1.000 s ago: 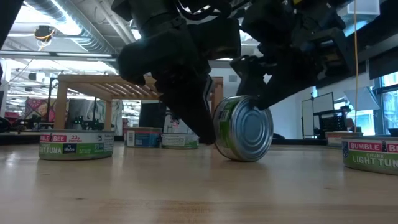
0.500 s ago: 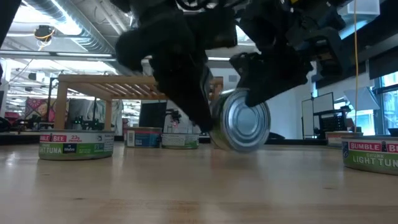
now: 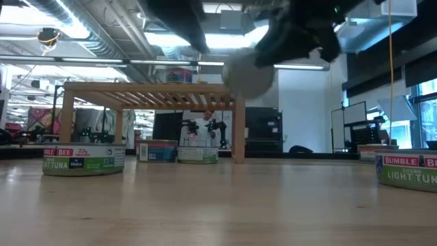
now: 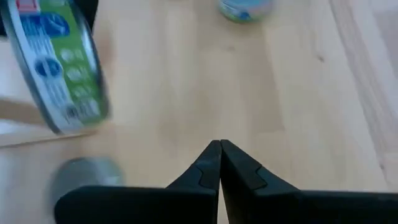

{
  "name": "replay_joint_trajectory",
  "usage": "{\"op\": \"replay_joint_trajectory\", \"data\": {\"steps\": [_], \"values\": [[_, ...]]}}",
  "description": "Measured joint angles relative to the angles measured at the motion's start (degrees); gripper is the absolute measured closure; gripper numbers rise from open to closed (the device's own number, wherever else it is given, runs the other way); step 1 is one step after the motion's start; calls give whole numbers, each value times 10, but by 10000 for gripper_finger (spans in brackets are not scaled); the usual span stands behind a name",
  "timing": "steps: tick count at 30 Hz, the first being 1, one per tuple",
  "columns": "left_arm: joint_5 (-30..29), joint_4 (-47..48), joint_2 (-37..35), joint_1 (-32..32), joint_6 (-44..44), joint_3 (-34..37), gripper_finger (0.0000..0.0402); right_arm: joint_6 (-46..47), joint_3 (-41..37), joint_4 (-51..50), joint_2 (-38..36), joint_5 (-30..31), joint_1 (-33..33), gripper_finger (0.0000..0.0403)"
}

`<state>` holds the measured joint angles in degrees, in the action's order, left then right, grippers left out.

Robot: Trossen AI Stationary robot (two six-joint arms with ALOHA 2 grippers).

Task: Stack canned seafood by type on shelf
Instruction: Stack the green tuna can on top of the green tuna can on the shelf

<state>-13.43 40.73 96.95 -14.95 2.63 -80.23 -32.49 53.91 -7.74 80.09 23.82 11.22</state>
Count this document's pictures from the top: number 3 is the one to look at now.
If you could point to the wooden slatted shelf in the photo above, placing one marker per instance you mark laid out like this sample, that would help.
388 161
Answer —
153 87

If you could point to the computer monitor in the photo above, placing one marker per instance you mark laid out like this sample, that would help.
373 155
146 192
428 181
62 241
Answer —
355 114

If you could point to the long ceiling tube light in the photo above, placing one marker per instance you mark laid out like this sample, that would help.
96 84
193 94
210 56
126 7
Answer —
300 67
160 62
92 60

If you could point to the bright ceiling light panel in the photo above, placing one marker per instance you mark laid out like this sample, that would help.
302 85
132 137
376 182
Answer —
167 39

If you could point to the black panel screen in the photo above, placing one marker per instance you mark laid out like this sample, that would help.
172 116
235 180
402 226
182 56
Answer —
167 125

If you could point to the black storage cabinet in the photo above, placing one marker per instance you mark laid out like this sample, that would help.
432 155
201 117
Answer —
263 133

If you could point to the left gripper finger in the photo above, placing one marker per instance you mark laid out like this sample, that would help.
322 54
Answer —
199 36

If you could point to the Wild Planet gold-lidded can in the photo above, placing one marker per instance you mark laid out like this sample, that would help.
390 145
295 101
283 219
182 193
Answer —
246 80
368 153
178 76
160 152

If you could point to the colourful patterned wall hanging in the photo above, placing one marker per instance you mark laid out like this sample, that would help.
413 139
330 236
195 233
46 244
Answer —
46 119

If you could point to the small robot with green lights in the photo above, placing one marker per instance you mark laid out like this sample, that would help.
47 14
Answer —
97 137

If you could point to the silver ventilation duct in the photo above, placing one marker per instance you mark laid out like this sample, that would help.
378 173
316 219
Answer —
102 37

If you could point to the white board panel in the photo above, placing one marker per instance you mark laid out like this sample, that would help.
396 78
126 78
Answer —
337 130

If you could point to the gray ceiling box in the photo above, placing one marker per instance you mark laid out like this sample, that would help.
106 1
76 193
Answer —
232 20

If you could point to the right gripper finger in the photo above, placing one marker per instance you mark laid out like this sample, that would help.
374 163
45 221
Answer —
286 51
330 46

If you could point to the background black robot arm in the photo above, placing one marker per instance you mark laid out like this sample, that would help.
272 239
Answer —
222 128
192 127

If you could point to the pale ceiling air duct box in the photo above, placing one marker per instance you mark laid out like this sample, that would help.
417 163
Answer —
375 30

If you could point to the white lamp shade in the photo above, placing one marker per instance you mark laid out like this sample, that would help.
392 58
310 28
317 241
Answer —
397 109

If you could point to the person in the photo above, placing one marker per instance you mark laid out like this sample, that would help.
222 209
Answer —
204 131

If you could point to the Bumble Bee tuna can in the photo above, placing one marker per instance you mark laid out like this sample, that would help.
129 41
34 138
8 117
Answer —
197 155
83 164
406 174

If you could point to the window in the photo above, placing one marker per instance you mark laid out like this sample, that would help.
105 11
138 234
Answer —
428 119

